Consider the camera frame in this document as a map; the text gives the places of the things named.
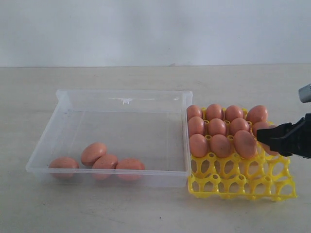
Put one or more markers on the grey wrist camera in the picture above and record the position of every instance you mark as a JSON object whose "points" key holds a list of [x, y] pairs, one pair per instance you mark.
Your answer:
{"points": [[305, 93]]}

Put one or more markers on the brown egg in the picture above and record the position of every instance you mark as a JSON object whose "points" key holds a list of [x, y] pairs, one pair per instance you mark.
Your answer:
{"points": [[237, 125], [63, 163], [198, 145], [196, 125], [214, 111], [194, 111], [261, 125], [220, 146], [266, 147], [232, 112], [130, 164], [216, 126], [258, 113], [108, 161], [92, 153], [245, 144]]}

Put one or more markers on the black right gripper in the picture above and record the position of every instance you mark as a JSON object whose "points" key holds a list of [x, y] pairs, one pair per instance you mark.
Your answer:
{"points": [[295, 138]]}

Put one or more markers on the clear plastic bin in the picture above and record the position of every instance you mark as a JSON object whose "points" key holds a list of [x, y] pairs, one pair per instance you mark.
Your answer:
{"points": [[150, 126]]}

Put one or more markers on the yellow plastic egg tray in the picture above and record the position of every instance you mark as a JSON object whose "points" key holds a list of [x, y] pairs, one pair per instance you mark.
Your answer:
{"points": [[263, 176]]}

